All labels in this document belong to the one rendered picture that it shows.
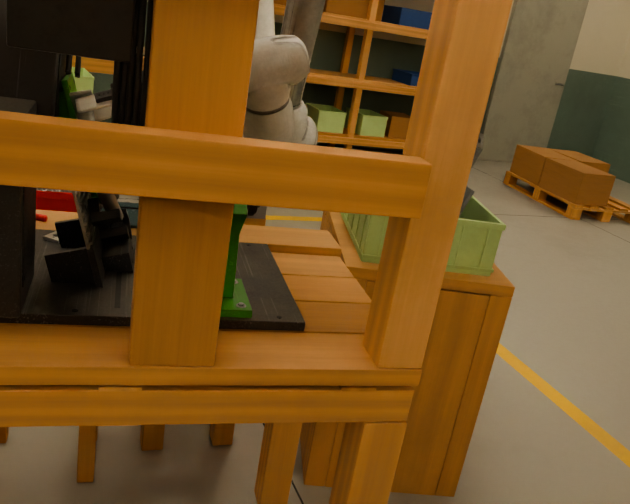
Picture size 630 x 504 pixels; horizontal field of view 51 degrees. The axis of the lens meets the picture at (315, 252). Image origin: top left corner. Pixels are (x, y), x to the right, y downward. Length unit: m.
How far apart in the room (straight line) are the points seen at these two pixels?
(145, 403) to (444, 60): 0.74
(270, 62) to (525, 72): 7.62
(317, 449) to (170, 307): 1.24
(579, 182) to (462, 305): 4.68
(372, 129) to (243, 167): 6.33
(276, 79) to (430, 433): 1.35
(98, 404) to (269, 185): 0.47
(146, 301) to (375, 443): 0.53
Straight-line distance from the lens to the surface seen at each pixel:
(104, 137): 0.94
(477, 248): 2.05
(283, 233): 1.76
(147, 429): 2.33
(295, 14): 1.87
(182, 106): 0.98
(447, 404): 2.21
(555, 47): 9.04
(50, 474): 2.31
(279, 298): 1.37
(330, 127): 7.06
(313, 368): 1.18
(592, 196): 6.76
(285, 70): 1.31
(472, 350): 2.12
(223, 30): 0.98
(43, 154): 0.95
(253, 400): 1.20
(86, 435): 2.16
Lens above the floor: 1.47
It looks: 20 degrees down
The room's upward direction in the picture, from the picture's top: 10 degrees clockwise
